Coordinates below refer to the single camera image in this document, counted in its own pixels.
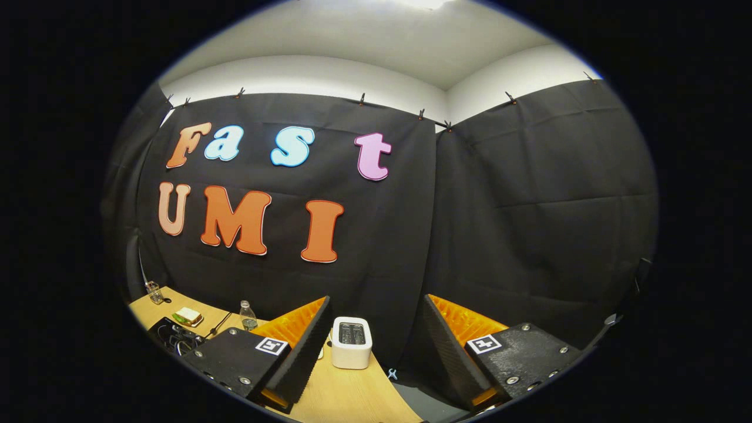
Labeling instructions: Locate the black backdrop cloth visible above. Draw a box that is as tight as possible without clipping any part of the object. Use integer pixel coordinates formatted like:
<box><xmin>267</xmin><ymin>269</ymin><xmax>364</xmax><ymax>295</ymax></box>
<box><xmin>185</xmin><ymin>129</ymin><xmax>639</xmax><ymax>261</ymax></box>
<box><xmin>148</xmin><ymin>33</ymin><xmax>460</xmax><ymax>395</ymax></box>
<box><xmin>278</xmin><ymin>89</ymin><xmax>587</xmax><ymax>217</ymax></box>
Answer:
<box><xmin>100</xmin><ymin>76</ymin><xmax>660</xmax><ymax>412</ymax></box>

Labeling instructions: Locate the black power cable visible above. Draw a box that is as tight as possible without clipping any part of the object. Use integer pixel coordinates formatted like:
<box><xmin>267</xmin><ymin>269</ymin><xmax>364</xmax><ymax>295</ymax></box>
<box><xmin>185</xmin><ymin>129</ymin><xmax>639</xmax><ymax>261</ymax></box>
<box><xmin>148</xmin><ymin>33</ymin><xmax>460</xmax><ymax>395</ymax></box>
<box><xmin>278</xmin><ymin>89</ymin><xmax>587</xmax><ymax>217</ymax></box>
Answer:
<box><xmin>203</xmin><ymin>311</ymin><xmax>233</xmax><ymax>340</ymax></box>

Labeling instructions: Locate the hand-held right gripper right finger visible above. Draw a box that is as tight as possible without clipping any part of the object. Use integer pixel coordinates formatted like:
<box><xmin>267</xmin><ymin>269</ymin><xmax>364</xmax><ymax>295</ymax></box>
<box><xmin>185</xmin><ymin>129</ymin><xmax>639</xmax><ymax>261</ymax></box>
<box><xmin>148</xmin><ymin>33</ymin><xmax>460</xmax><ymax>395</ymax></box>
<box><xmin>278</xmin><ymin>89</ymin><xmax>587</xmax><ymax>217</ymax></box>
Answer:
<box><xmin>423</xmin><ymin>294</ymin><xmax>585</xmax><ymax>413</ymax></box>

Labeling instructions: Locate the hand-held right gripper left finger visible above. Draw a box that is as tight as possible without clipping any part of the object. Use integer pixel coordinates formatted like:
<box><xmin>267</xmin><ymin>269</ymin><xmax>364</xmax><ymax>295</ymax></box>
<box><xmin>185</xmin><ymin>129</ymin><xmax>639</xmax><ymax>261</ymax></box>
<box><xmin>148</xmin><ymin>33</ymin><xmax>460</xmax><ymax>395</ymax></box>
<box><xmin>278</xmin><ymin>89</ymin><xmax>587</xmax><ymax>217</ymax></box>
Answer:
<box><xmin>181</xmin><ymin>295</ymin><xmax>333</xmax><ymax>412</ymax></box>

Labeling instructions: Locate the row of black cloth clips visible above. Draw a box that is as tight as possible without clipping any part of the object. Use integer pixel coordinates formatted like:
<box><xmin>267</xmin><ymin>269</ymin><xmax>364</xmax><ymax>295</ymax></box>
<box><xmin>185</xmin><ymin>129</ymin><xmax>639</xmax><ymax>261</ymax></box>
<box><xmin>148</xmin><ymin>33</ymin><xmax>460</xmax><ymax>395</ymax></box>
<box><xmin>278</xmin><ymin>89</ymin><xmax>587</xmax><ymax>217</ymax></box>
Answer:
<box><xmin>166</xmin><ymin>70</ymin><xmax>595</xmax><ymax>131</ymax></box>

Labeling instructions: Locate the white toaster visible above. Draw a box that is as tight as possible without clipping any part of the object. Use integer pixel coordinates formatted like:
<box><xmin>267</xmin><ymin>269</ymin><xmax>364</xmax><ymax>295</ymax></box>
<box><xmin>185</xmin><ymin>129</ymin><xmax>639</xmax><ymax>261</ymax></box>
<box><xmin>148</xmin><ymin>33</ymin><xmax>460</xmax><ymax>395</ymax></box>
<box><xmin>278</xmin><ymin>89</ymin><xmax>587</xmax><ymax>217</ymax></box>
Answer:
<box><xmin>331</xmin><ymin>316</ymin><xmax>373</xmax><ymax>370</ymax></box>

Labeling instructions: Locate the sandwich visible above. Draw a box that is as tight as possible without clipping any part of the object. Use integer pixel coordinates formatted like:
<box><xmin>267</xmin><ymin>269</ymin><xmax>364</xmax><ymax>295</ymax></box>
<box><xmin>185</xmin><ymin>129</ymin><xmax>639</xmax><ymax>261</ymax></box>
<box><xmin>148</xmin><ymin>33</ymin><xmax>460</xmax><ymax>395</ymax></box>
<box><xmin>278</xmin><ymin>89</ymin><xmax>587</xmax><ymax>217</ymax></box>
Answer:
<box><xmin>172</xmin><ymin>307</ymin><xmax>204</xmax><ymax>328</ymax></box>

